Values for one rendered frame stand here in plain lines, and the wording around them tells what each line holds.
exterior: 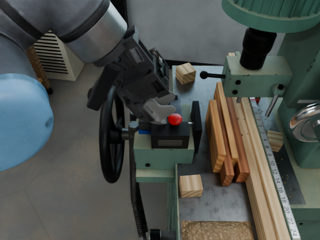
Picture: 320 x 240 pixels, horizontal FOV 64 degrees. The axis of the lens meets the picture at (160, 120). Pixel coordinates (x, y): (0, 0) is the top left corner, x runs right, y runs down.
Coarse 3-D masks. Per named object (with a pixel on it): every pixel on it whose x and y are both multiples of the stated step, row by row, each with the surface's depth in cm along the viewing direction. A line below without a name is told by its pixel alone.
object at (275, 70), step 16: (224, 64) 61; (272, 64) 57; (288, 64) 57; (224, 80) 61; (240, 80) 56; (256, 80) 56; (272, 80) 56; (288, 80) 56; (240, 96) 60; (256, 96) 60; (272, 96) 60
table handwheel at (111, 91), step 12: (108, 96) 67; (108, 108) 65; (120, 108) 86; (108, 120) 64; (120, 120) 86; (108, 132) 64; (120, 132) 75; (108, 144) 64; (120, 144) 88; (108, 156) 64; (120, 156) 86; (108, 168) 66; (120, 168) 83; (108, 180) 70
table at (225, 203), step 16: (176, 80) 79; (208, 80) 79; (192, 96) 75; (208, 96) 75; (208, 144) 64; (192, 160) 61; (208, 160) 61; (144, 176) 62; (160, 176) 62; (176, 176) 58; (208, 176) 58; (176, 192) 56; (208, 192) 56; (224, 192) 56; (240, 192) 56; (176, 208) 55; (192, 208) 54; (208, 208) 54; (224, 208) 54; (240, 208) 54; (176, 224) 55
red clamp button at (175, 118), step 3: (171, 114) 54; (174, 114) 54; (177, 114) 54; (168, 117) 54; (171, 117) 53; (174, 117) 53; (177, 117) 53; (180, 117) 53; (168, 120) 53; (171, 120) 53; (174, 120) 53; (177, 120) 53; (180, 120) 53; (171, 123) 53; (174, 123) 53; (177, 123) 53
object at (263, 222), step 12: (240, 108) 66; (252, 156) 57; (252, 168) 55; (252, 180) 53; (252, 192) 53; (264, 192) 52; (252, 204) 53; (264, 204) 50; (264, 216) 49; (264, 228) 47
